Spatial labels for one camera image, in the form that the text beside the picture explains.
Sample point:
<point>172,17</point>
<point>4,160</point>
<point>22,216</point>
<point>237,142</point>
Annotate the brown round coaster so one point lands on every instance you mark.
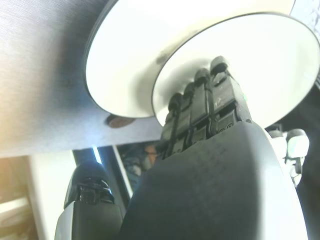
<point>120,122</point>

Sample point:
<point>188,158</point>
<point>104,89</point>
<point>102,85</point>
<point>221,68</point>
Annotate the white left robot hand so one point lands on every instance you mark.
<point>212,187</point>

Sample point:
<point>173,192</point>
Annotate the white cabinet with light strip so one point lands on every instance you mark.
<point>50,187</point>

